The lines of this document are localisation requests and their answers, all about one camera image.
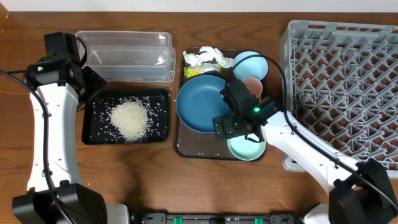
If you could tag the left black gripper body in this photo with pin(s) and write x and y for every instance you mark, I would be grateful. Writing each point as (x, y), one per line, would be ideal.
(92, 85)

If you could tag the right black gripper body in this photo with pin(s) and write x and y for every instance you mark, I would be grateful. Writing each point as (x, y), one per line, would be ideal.
(235, 124)

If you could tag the mint green bowl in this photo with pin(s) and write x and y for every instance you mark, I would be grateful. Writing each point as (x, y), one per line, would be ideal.
(245, 149)

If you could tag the pile of white rice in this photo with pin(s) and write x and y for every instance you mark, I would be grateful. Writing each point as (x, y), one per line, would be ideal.
(131, 120)

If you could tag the dark blue plate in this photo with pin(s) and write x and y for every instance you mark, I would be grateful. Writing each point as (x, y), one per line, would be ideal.
(199, 101)

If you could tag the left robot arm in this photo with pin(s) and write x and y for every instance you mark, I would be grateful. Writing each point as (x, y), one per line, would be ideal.
(59, 84)

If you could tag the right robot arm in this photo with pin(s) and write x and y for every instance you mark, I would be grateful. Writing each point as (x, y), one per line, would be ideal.
(359, 192)

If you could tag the black waste tray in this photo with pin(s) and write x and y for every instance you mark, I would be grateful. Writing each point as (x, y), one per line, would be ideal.
(98, 128)

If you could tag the grey dishwasher rack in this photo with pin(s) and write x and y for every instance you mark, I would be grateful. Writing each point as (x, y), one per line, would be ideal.
(342, 86)

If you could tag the clear plastic bin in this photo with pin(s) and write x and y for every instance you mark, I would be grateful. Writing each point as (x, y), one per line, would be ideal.
(129, 56)

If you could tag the pink cup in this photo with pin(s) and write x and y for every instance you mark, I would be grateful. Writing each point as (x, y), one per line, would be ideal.
(253, 85)

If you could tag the light blue bowl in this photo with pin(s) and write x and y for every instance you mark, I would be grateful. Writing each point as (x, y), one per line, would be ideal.
(255, 67)

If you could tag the dark brown serving tray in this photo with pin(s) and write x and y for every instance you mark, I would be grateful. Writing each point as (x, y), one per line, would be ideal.
(194, 145)

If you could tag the green snack wrapper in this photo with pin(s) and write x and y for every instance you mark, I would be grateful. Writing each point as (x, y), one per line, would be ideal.
(195, 70)

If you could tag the crumpled white tissue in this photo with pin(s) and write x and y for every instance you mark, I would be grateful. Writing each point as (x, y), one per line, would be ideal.
(208, 54)

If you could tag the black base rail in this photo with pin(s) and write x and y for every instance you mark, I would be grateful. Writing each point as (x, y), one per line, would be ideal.
(120, 214)

